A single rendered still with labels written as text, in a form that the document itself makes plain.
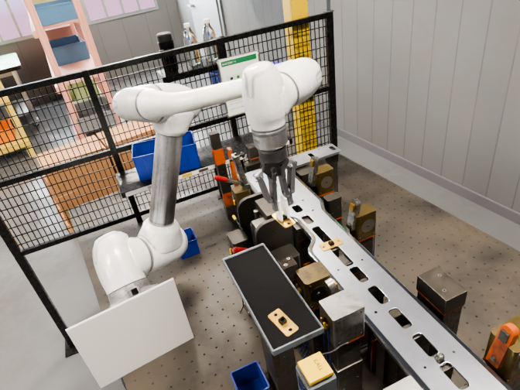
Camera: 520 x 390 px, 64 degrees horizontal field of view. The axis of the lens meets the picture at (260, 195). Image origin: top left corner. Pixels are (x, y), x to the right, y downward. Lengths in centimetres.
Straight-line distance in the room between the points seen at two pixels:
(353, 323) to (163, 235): 84
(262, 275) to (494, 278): 103
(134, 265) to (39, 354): 147
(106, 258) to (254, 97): 90
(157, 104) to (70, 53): 455
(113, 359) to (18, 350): 154
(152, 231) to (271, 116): 85
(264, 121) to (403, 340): 70
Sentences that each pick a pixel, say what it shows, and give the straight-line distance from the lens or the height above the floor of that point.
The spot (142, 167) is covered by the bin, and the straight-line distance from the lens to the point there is 205.
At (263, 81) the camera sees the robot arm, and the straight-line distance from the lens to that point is 99.
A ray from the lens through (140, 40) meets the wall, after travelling 777.
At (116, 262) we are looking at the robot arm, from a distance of 163.
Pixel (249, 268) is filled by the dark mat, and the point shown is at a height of 116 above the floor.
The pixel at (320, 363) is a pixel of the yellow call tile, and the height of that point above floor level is 116.
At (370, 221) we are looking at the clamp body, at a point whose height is 100.
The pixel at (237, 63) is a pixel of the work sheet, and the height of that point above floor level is 141.
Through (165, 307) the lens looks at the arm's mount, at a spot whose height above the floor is 91.
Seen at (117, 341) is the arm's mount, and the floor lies 87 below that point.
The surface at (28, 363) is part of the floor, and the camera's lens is 300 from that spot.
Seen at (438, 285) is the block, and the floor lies 103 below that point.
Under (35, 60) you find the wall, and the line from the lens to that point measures 756.
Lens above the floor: 200
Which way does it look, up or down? 34 degrees down
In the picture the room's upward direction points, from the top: 9 degrees counter-clockwise
